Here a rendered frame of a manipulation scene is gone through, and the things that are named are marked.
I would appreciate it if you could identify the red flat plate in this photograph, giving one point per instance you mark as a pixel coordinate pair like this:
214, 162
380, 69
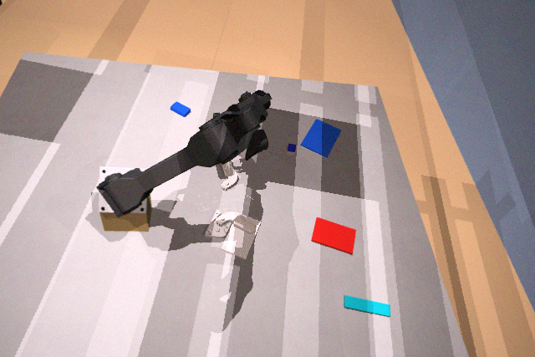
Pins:
333, 235

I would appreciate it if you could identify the teal flat bar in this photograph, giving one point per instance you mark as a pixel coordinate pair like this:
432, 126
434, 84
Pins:
367, 306

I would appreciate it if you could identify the blue flat block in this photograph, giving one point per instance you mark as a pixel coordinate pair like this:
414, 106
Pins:
180, 109

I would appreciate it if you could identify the blue square plate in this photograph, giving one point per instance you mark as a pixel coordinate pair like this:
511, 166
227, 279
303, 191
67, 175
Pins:
321, 138

